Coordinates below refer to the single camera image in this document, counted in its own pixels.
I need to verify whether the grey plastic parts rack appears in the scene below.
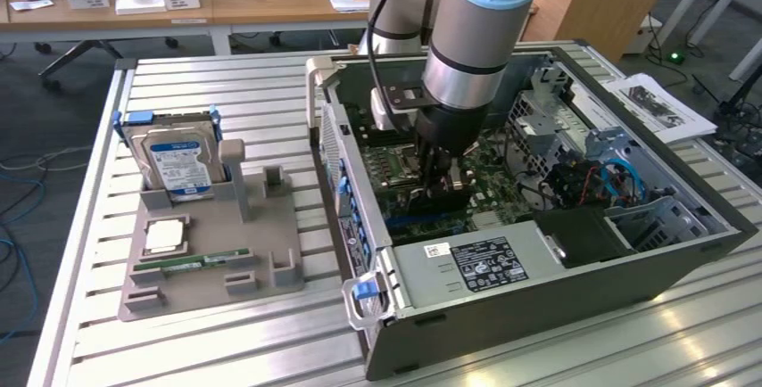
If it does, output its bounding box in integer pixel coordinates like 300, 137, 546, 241
116, 138, 306, 324

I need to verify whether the black wire bundle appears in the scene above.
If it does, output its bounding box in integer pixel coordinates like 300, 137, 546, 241
542, 161, 591, 210

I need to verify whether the white flat box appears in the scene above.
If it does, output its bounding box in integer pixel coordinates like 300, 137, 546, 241
115, 0, 168, 16

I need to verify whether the silver CPU chip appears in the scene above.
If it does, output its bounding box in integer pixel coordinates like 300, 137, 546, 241
144, 220, 188, 255

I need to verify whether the green motherboard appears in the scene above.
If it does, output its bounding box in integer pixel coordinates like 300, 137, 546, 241
342, 103, 536, 248

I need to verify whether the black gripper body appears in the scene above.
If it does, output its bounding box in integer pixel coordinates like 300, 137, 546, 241
414, 104, 491, 159

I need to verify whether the black chair base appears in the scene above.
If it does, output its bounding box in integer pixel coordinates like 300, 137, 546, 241
35, 37, 180, 90

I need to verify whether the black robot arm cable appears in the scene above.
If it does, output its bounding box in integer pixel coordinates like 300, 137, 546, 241
363, 0, 412, 129

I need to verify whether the wooden office desk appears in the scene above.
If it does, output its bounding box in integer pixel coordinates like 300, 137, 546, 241
0, 0, 232, 56
211, 0, 540, 56

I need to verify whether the silver metal drive cage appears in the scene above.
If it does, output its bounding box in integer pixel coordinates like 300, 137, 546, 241
503, 63, 602, 183

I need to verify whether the printed paper stack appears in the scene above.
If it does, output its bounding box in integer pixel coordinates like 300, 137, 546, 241
603, 72, 721, 144

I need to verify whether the wooden cabinet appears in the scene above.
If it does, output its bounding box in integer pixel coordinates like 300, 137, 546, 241
523, 0, 683, 62

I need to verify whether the white floor unit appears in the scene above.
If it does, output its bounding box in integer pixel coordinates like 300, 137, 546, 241
630, 14, 666, 56

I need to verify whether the silver disk bay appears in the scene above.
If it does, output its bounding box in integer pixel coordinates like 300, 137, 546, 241
603, 194, 715, 254

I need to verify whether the blue expansion slot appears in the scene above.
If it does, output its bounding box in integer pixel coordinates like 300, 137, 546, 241
383, 211, 418, 228

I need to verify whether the green graphics card black heatsink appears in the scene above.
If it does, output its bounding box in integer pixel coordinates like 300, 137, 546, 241
407, 188, 471, 224

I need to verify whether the blue wire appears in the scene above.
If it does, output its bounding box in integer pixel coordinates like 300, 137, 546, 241
598, 159, 648, 208

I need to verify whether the blue floor cable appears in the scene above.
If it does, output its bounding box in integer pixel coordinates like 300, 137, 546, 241
0, 172, 47, 343

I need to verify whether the black tripod stand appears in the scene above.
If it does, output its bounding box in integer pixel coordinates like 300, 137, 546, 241
693, 72, 762, 156

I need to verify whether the hard disk in blue caddy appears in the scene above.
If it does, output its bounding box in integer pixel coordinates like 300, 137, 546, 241
111, 108, 231, 204

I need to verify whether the grey power supply unit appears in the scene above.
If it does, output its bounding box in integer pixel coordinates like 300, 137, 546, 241
390, 219, 567, 310

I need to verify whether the dark grey open PC case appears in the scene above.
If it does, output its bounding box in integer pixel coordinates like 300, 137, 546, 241
304, 45, 761, 382

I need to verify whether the CPU socket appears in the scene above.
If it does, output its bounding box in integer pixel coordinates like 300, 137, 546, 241
395, 141, 422, 178

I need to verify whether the white table frame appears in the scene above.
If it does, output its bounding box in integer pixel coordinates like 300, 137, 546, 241
654, 0, 762, 83

